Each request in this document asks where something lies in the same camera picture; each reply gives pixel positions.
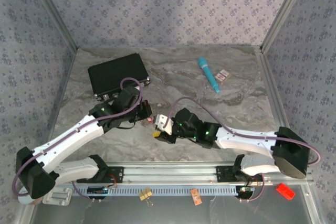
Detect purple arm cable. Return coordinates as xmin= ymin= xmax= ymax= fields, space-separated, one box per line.
xmin=12 ymin=77 xmax=144 ymax=198
xmin=169 ymin=97 xmax=321 ymax=167

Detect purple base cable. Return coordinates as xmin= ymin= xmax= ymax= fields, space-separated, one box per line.
xmin=71 ymin=180 xmax=95 ymax=201
xmin=238 ymin=173 xmax=267 ymax=202

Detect aluminium table edge rail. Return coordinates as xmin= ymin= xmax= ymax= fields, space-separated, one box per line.
xmin=254 ymin=46 xmax=325 ymax=224

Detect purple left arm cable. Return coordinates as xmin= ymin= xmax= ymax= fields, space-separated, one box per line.
xmin=12 ymin=77 xmax=144 ymax=198

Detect black hard case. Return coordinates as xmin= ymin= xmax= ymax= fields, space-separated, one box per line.
xmin=87 ymin=54 xmax=151 ymax=101

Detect small red white matchbox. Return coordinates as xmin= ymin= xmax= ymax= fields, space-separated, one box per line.
xmin=214 ymin=69 xmax=231 ymax=84

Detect binder clip with tan tags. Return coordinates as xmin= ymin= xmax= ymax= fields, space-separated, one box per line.
xmin=138 ymin=187 xmax=154 ymax=207

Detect aluminium frame post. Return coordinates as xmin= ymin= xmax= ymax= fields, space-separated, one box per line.
xmin=26 ymin=0 xmax=80 ymax=50
xmin=259 ymin=0 xmax=312 ymax=51

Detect orange paper tag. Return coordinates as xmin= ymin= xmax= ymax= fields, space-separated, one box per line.
xmin=190 ymin=188 xmax=203 ymax=206

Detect base circuit board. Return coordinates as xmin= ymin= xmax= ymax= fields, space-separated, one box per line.
xmin=235 ymin=185 xmax=256 ymax=199
xmin=87 ymin=186 xmax=118 ymax=200

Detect left base circuit board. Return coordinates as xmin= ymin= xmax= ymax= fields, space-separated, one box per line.
xmin=87 ymin=186 xmax=118 ymax=200

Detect silver metal clamp bracket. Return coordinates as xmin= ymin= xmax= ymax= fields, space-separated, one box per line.
xmin=41 ymin=187 xmax=73 ymax=206

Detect right base circuit board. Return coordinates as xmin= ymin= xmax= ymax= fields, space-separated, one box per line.
xmin=235 ymin=185 xmax=256 ymax=199

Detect red plastic block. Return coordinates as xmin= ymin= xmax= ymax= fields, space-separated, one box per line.
xmin=275 ymin=183 xmax=296 ymax=200

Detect grey slotted cable duct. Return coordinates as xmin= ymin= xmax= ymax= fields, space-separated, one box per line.
xmin=72 ymin=183 xmax=239 ymax=197

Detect teal pen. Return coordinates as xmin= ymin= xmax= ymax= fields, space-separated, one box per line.
xmin=197 ymin=57 xmax=220 ymax=93

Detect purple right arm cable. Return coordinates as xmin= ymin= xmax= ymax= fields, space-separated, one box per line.
xmin=169 ymin=97 xmax=321 ymax=167

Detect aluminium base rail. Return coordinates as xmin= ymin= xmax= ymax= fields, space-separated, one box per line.
xmin=106 ymin=161 xmax=263 ymax=183

